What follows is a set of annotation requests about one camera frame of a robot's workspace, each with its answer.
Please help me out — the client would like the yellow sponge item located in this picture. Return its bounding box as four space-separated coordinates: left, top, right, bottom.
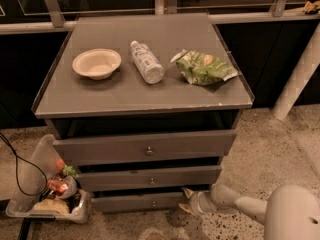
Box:
33 199 70 214

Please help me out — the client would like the grey top drawer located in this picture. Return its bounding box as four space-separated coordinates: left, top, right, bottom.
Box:
53 130 236 166

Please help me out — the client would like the grey drawer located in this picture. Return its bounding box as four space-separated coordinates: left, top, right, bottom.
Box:
91 192 185 213
77 165 222 192
53 130 236 166

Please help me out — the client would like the grey bottom drawer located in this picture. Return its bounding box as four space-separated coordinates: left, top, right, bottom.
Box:
91 192 185 213

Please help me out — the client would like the white paper bowl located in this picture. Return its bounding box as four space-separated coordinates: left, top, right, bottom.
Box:
72 49 122 80

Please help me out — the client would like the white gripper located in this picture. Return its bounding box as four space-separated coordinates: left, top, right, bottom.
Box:
178 187 216 216

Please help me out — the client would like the yellow object on rail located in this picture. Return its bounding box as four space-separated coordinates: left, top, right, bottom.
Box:
303 1 320 14

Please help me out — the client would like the green chip bag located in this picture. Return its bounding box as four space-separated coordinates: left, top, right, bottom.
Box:
171 50 238 86

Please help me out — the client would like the grey drawer cabinet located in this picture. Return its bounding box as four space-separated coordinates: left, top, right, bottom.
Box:
33 14 253 198

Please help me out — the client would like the clear plastic water bottle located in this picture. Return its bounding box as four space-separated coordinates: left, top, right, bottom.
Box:
130 41 164 85

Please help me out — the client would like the metal railing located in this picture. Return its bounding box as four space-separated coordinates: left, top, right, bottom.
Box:
0 0 320 35

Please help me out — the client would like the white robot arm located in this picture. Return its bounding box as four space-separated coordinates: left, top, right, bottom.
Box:
179 184 320 240

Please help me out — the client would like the orange green toy carrot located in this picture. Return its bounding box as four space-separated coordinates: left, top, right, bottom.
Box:
56 159 76 177

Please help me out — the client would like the white diagonal post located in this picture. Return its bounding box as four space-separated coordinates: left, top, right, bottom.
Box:
271 23 320 120

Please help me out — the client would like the red snack can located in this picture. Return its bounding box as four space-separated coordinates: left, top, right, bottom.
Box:
47 178 68 195

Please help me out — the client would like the clear plastic bin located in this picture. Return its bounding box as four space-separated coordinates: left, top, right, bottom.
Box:
6 134 90 223

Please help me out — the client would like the grey middle drawer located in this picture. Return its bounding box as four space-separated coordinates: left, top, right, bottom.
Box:
77 165 222 192

